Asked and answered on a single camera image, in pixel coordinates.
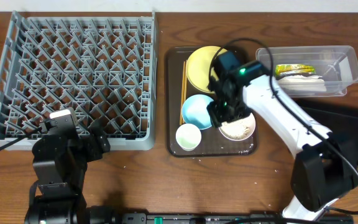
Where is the pink-white bowl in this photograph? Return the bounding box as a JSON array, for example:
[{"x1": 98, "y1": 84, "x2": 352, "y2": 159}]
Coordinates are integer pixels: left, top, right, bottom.
[{"x1": 219, "y1": 113, "x2": 256, "y2": 141}]

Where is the light blue bowl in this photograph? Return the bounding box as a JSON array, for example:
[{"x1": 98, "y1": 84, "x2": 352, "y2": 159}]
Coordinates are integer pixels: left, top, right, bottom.
[{"x1": 181, "y1": 95, "x2": 213, "y2": 130}]

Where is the small white cup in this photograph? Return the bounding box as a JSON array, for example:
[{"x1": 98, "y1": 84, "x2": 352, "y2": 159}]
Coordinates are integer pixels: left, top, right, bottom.
[{"x1": 175, "y1": 124, "x2": 201, "y2": 151}]

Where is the green yellow snack wrapper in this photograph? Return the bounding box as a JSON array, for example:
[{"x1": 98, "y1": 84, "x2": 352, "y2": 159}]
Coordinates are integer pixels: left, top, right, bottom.
[{"x1": 275, "y1": 64, "x2": 315, "y2": 76}]

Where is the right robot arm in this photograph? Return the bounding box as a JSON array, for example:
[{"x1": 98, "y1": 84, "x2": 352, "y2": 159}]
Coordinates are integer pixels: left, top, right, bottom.
[{"x1": 208, "y1": 73, "x2": 358, "y2": 221}]

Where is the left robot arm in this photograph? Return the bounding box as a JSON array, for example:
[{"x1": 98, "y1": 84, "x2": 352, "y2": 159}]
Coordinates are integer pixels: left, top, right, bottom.
[{"x1": 24, "y1": 118, "x2": 122, "y2": 224}]

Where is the black waste tray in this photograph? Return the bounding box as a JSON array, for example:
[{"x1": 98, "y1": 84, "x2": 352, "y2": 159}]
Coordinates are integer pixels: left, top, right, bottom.
[{"x1": 296, "y1": 100, "x2": 358, "y2": 165}]

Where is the dark brown serving tray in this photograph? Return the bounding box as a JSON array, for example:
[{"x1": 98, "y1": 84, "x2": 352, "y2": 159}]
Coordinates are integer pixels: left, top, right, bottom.
[{"x1": 165, "y1": 47, "x2": 258, "y2": 157}]

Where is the yellow plate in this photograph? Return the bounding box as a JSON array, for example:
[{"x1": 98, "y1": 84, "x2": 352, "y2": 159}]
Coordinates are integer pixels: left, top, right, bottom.
[{"x1": 186, "y1": 46, "x2": 220, "y2": 93}]

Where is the wooden chopstick right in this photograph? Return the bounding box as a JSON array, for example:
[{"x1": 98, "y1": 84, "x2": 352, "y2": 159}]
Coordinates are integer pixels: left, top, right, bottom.
[{"x1": 181, "y1": 61, "x2": 187, "y2": 106}]

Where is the wooden chopstick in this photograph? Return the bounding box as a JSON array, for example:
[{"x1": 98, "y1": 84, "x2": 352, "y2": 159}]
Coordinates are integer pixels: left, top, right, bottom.
[
  {"x1": 181, "y1": 61, "x2": 187, "y2": 106},
  {"x1": 180, "y1": 61, "x2": 186, "y2": 125}
]

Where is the wooden chopstick left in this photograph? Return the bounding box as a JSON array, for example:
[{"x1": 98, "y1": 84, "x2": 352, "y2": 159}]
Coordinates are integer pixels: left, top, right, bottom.
[{"x1": 180, "y1": 61, "x2": 186, "y2": 125}]

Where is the grey plastic dish rack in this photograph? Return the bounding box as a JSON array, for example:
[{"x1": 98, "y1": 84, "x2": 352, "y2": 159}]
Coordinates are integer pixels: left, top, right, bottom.
[{"x1": 0, "y1": 12, "x2": 158, "y2": 151}]

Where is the white crumpled napkin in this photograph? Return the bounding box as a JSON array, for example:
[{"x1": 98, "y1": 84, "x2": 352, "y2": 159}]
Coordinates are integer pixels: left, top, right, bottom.
[{"x1": 278, "y1": 75, "x2": 326, "y2": 92}]

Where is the clear plastic bin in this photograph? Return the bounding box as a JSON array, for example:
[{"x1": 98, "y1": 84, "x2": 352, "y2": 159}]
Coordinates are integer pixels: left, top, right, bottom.
[{"x1": 270, "y1": 45, "x2": 358, "y2": 98}]

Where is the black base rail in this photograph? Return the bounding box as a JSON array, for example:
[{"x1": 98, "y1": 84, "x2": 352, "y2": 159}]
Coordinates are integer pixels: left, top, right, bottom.
[{"x1": 121, "y1": 212, "x2": 356, "y2": 224}]

